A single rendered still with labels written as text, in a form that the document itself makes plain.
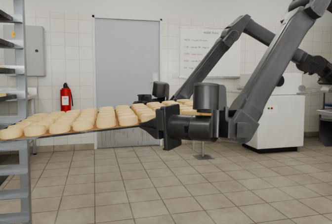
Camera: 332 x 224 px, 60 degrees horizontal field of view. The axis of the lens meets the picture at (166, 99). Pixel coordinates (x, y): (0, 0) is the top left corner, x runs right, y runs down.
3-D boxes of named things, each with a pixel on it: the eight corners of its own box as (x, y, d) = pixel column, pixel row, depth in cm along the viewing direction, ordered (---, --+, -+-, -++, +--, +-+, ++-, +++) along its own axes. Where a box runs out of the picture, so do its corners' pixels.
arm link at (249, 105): (336, -1, 70) (303, 14, 80) (319, -17, 69) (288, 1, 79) (251, 149, 60) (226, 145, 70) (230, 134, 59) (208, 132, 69)
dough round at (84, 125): (91, 126, 76) (90, 118, 76) (95, 129, 72) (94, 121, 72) (71, 129, 74) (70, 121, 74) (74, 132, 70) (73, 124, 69)
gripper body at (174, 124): (160, 150, 66) (188, 154, 62) (157, 106, 66) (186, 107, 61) (175, 144, 72) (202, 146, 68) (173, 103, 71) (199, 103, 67)
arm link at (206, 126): (213, 143, 59) (223, 142, 63) (214, 109, 59) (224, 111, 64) (183, 140, 62) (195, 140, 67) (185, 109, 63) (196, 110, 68)
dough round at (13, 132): (10, 139, 67) (9, 131, 67) (-6, 139, 69) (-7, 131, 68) (27, 134, 71) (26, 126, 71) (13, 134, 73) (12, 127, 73)
